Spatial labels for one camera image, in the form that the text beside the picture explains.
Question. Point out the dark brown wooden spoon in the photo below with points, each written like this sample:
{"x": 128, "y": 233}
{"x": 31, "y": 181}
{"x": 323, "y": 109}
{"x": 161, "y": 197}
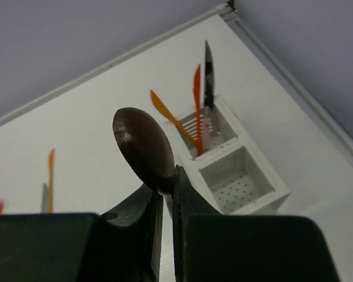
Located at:
{"x": 146, "y": 148}

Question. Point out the orange-red plastic knife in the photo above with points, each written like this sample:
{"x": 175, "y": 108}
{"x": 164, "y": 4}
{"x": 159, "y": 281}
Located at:
{"x": 197, "y": 93}

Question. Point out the black-handle metal knife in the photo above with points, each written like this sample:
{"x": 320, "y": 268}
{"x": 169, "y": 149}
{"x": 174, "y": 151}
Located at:
{"x": 44, "y": 201}

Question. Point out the orange knife in holder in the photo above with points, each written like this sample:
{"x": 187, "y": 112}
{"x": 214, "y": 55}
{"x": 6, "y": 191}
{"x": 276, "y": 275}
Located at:
{"x": 164, "y": 111}

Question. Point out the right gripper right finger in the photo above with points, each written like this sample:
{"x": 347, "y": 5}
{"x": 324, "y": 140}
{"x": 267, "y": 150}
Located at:
{"x": 210, "y": 246}

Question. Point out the white two-compartment utensil holder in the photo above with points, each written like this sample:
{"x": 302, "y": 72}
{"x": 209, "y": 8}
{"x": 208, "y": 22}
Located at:
{"x": 234, "y": 176}

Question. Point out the pink-handle metal knife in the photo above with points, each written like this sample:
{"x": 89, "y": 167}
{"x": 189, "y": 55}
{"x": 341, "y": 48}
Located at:
{"x": 208, "y": 95}

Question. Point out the yellow-orange plastic knife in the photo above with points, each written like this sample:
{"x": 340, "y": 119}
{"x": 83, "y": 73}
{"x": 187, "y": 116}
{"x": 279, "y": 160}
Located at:
{"x": 51, "y": 181}

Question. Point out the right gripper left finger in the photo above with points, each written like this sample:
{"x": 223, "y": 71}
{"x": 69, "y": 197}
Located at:
{"x": 123, "y": 244}

